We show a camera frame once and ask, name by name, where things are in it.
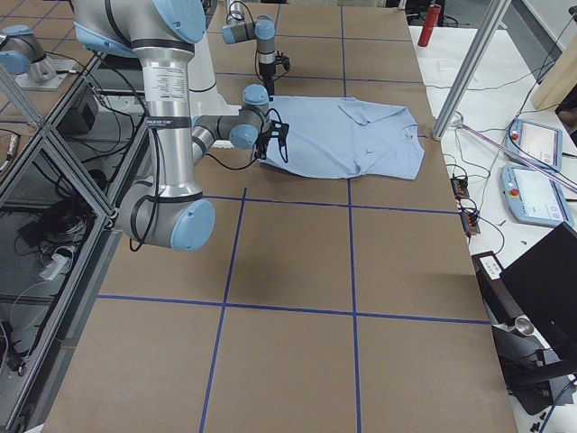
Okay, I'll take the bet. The teach pendant tablet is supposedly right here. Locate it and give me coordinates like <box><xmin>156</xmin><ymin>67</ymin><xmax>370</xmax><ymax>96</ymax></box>
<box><xmin>506</xmin><ymin>118</ymin><xmax>563</xmax><ymax>172</ymax></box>
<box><xmin>500</xmin><ymin>164</ymin><xmax>574</xmax><ymax>227</ymax></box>

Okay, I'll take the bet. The red cylinder bottle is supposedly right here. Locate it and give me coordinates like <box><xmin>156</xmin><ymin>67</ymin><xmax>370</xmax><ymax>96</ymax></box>
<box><xmin>417</xmin><ymin>4</ymin><xmax>442</xmax><ymax>47</ymax></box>

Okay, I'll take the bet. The metal stick with white hook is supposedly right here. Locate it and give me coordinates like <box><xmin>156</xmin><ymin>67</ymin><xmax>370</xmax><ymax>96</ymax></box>
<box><xmin>453</xmin><ymin>121</ymin><xmax>576</xmax><ymax>193</ymax></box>

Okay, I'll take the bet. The wooden board leaning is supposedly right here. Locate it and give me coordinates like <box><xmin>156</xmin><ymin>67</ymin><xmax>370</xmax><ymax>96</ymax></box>
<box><xmin>531</xmin><ymin>38</ymin><xmax>577</xmax><ymax>109</ymax></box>

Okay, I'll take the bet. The near teach pendant tablet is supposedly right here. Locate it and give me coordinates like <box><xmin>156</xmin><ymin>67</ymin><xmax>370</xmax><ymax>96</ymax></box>
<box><xmin>500</xmin><ymin>164</ymin><xmax>574</xmax><ymax>227</ymax></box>

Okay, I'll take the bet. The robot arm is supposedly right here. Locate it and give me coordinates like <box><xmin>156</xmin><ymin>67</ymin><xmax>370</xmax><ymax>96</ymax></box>
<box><xmin>221</xmin><ymin>1</ymin><xmax>291</xmax><ymax>98</ymax></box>
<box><xmin>71</xmin><ymin>1</ymin><xmax>289</xmax><ymax>252</ymax></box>

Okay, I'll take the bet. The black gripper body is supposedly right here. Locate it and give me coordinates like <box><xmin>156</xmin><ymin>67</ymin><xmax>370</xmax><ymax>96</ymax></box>
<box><xmin>253</xmin><ymin>120</ymin><xmax>289</xmax><ymax>161</ymax></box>
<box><xmin>256</xmin><ymin>51</ymin><xmax>290</xmax><ymax>90</ymax></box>

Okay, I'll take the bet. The light blue t-shirt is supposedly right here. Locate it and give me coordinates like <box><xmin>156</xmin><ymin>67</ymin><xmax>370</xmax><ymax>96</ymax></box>
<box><xmin>265</xmin><ymin>96</ymin><xmax>425</xmax><ymax>180</ymax></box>

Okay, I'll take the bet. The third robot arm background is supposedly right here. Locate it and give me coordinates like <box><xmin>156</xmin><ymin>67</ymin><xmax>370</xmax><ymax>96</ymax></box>
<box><xmin>1</xmin><ymin>24</ymin><xmax>64</xmax><ymax>90</ymax></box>

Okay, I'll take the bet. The aluminium frame post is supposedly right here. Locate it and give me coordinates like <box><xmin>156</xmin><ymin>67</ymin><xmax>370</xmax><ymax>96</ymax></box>
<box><xmin>432</xmin><ymin>0</ymin><xmax>511</xmax><ymax>141</ymax></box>

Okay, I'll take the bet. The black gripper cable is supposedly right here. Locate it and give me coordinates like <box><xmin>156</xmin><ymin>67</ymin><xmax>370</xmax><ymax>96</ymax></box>
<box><xmin>129</xmin><ymin>107</ymin><xmax>290</xmax><ymax>253</ymax></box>

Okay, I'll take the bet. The small orange electronics board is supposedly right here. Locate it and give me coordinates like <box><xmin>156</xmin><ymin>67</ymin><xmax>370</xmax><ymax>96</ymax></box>
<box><xmin>450</xmin><ymin>177</ymin><xmax>470</xmax><ymax>198</ymax></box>

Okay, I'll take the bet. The far teach pendant tablet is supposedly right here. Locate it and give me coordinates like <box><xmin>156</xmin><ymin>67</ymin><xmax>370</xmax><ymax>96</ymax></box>
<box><xmin>506</xmin><ymin>118</ymin><xmax>563</xmax><ymax>172</ymax></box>

